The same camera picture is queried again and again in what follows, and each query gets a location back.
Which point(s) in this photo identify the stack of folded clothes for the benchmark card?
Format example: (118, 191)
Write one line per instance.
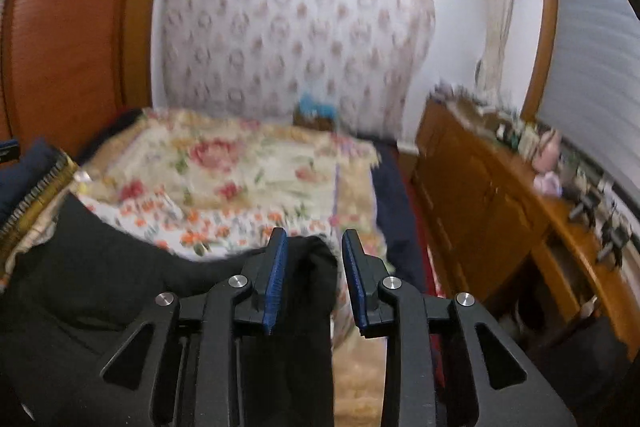
(42, 197)

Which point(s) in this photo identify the pink tissue box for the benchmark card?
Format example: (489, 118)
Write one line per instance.
(548, 184)

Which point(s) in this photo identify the sheer circle-patterned curtain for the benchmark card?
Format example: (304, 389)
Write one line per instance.
(295, 32)

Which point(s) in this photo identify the small black tripod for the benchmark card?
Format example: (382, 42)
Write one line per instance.
(614, 239)
(585, 207)

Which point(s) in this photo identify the pink bottle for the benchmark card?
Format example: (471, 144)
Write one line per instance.
(547, 152)

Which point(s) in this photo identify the floral blanket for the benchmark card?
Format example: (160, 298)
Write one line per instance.
(225, 157)

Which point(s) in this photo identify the tied white lace curtain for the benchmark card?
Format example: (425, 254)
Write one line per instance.
(497, 7)

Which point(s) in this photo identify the orange-print white bed sheet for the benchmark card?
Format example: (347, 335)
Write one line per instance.
(200, 227)

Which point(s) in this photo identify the wooden louvered wardrobe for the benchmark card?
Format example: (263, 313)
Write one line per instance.
(65, 32)

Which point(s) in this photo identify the black printed t-shirt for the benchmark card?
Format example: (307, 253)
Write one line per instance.
(90, 287)

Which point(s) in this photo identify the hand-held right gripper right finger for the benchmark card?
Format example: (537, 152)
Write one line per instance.
(356, 287)

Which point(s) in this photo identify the cardboard box with blue bags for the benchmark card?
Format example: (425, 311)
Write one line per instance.
(315, 112)

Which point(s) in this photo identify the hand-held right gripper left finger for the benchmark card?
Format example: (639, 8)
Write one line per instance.
(275, 287)

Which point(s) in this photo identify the wooden sideboard cabinet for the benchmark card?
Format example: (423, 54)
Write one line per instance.
(480, 197)

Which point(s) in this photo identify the grey window blind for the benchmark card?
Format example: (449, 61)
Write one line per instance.
(595, 47)

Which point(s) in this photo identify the navy blanket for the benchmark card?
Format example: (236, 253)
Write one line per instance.
(395, 207)

